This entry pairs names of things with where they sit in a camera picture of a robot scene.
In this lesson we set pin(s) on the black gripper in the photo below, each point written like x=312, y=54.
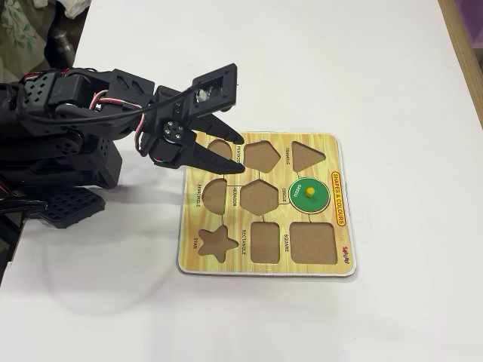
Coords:
x=174, y=131

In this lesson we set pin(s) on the green round piece yellow pin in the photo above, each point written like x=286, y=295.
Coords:
x=320, y=200

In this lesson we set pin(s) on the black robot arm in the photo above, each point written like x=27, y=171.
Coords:
x=37, y=94

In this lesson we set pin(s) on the wooden shape puzzle board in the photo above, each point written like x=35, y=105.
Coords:
x=234, y=264

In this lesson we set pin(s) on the dark metal bottle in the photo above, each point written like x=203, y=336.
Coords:
x=62, y=45

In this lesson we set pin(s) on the white crumpled cloth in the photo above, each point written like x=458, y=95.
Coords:
x=77, y=7

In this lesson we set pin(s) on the floral patterned cloth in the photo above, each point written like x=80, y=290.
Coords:
x=22, y=37

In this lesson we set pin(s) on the black square wrist camera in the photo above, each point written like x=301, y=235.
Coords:
x=222, y=102

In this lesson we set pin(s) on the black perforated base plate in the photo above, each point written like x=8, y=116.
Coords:
x=71, y=207

